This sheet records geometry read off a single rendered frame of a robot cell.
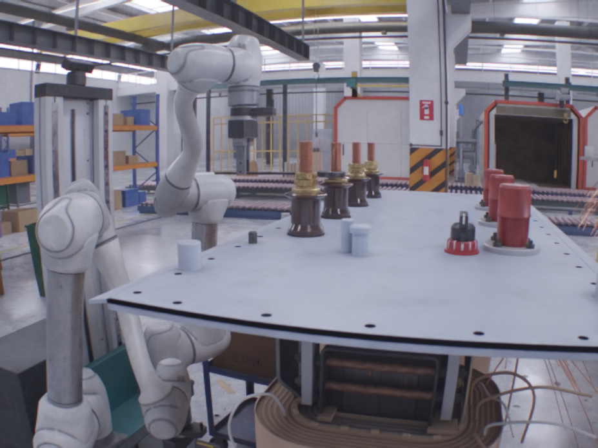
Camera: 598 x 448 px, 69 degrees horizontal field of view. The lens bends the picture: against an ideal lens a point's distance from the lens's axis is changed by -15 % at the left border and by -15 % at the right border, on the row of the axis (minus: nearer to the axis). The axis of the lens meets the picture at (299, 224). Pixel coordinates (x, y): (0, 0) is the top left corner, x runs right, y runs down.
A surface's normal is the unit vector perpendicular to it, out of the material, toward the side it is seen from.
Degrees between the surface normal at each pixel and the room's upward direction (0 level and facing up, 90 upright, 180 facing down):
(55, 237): 83
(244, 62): 88
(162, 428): 99
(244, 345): 90
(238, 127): 90
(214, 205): 105
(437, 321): 0
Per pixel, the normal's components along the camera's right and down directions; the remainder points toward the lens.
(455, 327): 0.00, -0.99
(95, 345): 0.95, 0.05
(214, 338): 0.75, 0.18
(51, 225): 0.12, 0.07
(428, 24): -0.32, 0.15
